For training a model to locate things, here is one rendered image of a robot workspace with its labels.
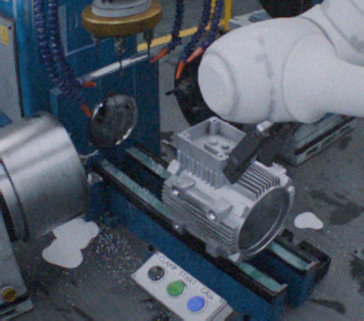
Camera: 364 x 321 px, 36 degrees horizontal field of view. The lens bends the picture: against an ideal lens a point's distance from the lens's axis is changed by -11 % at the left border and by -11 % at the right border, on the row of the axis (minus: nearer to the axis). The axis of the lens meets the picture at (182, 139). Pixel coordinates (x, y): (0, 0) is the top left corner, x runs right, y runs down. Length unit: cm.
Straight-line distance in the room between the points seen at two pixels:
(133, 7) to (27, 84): 36
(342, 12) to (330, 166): 105
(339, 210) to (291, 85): 98
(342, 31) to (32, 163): 68
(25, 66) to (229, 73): 88
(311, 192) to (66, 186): 71
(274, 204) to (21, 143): 53
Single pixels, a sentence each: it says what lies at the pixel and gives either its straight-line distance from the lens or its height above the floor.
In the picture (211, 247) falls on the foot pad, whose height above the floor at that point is 98.
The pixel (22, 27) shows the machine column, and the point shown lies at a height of 130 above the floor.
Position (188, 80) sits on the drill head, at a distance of 153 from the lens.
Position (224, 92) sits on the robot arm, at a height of 148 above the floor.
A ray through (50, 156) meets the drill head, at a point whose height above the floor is 113.
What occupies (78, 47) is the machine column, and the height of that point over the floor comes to 118.
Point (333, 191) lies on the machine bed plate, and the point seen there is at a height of 80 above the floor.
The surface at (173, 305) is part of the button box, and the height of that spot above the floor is 105.
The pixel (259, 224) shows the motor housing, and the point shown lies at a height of 95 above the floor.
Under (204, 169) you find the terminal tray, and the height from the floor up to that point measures 110.
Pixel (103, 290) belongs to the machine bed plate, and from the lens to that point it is 134.
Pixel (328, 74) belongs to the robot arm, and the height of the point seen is 151.
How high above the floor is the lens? 178
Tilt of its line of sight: 33 degrees down
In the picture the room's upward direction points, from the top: 1 degrees counter-clockwise
